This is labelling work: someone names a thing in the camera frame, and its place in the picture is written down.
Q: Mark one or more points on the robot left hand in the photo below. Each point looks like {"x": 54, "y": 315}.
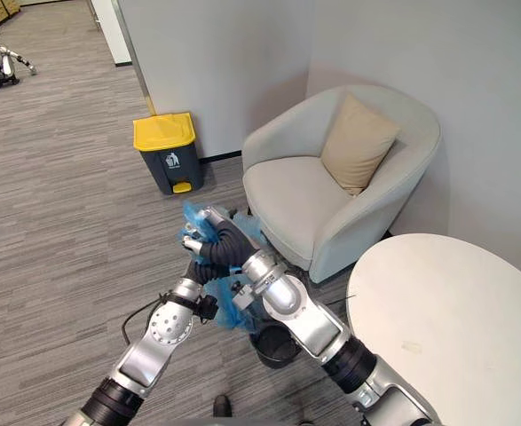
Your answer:
{"x": 198, "y": 274}

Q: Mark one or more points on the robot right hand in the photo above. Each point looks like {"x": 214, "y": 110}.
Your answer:
{"x": 229, "y": 242}

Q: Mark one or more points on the blue plastic bin bag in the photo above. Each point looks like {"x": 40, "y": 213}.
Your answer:
{"x": 230, "y": 317}

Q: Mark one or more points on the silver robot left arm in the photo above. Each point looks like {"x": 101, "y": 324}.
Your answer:
{"x": 153, "y": 341}

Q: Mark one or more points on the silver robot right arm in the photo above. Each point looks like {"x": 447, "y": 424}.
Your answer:
{"x": 304, "y": 319}

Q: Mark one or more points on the grey trash can yellow lid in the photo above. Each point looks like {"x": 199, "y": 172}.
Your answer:
{"x": 171, "y": 160}

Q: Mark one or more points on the small black waste bin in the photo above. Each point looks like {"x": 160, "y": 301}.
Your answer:
{"x": 275, "y": 348}

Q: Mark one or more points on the light grey armchair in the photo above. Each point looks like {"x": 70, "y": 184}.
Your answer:
{"x": 286, "y": 195}

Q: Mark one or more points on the robot left leg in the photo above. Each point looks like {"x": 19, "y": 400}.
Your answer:
{"x": 222, "y": 406}

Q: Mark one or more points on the beige cushion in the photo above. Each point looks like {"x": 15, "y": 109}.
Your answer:
{"x": 357, "y": 142}

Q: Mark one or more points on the white door panel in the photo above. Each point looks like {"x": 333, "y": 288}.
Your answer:
{"x": 109, "y": 31}

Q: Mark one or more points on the wooden drawer cabinet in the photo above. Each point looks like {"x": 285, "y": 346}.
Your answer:
{"x": 2, "y": 10}

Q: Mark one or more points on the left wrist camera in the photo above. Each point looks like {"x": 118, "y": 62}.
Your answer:
{"x": 207, "y": 307}

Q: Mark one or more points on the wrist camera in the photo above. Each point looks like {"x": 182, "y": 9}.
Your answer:
{"x": 207, "y": 307}
{"x": 243, "y": 298}

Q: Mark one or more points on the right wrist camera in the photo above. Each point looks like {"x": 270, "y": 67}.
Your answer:
{"x": 243, "y": 298}

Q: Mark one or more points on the metal door frame post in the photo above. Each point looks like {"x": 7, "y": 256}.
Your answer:
{"x": 138, "y": 57}

